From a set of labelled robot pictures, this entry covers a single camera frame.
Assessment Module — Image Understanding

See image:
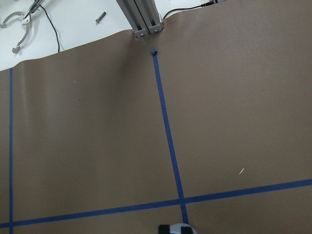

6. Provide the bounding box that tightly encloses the reacher grabber tool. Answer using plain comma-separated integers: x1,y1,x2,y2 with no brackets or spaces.
0,0,44,54

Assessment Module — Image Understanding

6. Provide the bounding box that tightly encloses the aluminium frame post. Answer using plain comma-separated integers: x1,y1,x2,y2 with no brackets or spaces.
117,0,164,38

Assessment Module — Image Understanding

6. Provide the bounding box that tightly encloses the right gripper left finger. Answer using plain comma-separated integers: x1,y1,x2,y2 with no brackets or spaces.
158,224,171,234

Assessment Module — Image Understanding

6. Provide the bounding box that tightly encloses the loose metal bolt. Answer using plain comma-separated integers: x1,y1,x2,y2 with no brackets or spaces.
96,12,107,24

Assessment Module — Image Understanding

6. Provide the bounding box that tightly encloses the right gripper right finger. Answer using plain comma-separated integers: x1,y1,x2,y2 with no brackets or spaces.
180,226,194,234

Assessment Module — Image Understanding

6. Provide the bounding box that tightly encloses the blue plastic cup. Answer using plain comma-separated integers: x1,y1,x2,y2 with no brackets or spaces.
170,223,198,234

